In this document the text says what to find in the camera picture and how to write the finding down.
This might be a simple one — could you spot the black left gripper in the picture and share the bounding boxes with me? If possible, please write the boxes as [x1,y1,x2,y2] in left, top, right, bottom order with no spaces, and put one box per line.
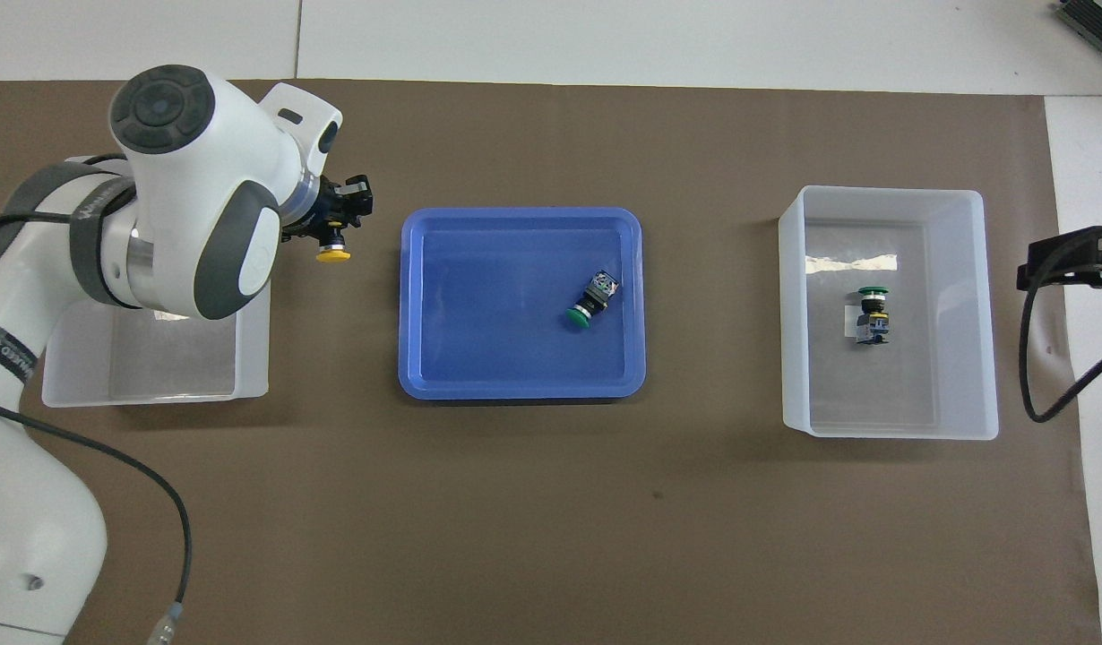
[280,174,374,245]

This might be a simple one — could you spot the yellow push button switch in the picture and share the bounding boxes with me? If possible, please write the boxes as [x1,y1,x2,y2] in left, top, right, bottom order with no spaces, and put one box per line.
[315,219,353,264]

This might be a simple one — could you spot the green push button switch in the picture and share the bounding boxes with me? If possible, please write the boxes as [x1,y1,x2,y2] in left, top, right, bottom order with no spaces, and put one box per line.
[565,271,622,330]
[854,286,893,348]

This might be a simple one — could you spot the translucent box with rectangular label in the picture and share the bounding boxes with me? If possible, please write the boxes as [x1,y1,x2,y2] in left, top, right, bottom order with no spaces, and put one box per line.
[778,185,1000,442]

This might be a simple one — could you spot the blue plastic tray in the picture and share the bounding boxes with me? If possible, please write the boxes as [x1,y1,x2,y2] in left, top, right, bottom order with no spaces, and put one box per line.
[398,207,648,401]

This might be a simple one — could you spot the translucent box with round-marked label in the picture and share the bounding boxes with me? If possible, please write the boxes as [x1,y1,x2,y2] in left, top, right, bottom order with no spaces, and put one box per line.
[41,157,274,409]

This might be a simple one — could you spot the black ribbed device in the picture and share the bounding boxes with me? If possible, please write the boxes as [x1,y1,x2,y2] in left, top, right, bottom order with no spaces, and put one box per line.
[1053,0,1102,60]

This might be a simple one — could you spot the brown paper table mat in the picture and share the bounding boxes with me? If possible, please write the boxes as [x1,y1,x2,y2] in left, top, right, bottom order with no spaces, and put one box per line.
[0,79,1102,645]

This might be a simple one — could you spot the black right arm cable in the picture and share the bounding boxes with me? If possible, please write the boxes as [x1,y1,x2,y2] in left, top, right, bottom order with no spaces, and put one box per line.
[1019,222,1102,424]

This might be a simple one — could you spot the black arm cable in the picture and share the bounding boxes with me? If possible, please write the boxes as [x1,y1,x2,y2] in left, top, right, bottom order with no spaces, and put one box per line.
[1019,222,1102,424]
[0,396,194,644]

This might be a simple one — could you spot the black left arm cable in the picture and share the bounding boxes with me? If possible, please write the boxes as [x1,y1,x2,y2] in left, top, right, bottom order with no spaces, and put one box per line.
[0,396,194,644]

